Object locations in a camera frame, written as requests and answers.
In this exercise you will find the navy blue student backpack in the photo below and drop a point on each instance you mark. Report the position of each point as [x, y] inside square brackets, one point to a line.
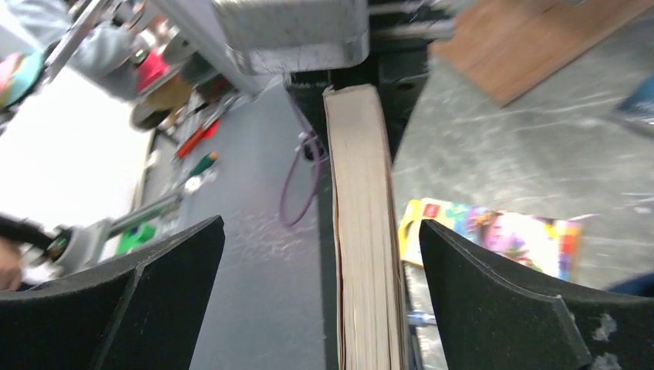
[641, 286]

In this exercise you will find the green handled screwdriver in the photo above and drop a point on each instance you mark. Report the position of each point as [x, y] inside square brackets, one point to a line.
[203, 164]

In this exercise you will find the yellow crayon box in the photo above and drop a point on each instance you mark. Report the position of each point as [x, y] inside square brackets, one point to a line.
[543, 244]

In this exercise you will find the red handled tool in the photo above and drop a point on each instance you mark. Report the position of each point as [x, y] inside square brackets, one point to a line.
[204, 131]

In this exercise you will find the wooden board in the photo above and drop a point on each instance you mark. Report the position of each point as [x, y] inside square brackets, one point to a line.
[506, 48]

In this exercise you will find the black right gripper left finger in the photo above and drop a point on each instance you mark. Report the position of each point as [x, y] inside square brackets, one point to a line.
[143, 310]

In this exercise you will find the Nineteen Eighty-Four book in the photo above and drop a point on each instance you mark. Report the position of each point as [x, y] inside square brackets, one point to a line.
[371, 310]

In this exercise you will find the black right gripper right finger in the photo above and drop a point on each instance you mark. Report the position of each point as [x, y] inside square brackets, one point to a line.
[493, 313]

